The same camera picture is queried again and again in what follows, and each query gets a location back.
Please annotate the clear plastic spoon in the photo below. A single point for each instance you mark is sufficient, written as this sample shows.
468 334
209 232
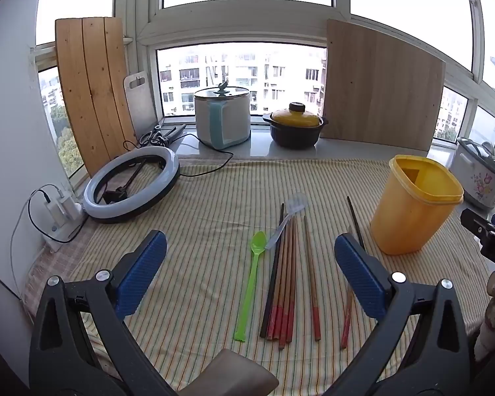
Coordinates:
297 204

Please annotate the floral white rice cooker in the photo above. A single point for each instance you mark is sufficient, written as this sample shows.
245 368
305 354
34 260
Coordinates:
478 177

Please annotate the wooden slat board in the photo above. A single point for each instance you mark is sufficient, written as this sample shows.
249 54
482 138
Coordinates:
95 90

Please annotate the green plastic spoon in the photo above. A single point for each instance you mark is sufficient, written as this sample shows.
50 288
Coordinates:
249 280

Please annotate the white charger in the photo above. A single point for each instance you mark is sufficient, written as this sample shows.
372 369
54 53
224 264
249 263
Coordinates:
62 208

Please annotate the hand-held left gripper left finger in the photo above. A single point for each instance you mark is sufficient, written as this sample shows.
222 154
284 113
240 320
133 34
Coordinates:
142 272

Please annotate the scissors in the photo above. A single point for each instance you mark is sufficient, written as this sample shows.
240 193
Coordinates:
148 138

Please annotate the white window frame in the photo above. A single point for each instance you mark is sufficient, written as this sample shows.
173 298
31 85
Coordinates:
247 24

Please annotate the black chopstick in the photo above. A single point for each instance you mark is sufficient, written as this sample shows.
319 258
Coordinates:
354 222
268 305

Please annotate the yellow plastic container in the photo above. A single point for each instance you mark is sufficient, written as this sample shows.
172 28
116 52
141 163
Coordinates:
408 218

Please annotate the striped table cloth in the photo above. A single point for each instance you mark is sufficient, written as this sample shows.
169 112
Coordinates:
214 214

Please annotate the light wooden board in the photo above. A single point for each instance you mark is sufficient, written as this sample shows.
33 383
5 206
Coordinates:
379 86

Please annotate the white power strip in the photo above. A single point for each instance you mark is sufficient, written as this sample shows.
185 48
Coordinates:
64 235

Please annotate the black casserole with yellow lid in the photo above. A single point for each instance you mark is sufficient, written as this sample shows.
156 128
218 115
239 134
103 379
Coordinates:
295 126

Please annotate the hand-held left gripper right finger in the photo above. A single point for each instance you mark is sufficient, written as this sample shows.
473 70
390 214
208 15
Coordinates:
359 272

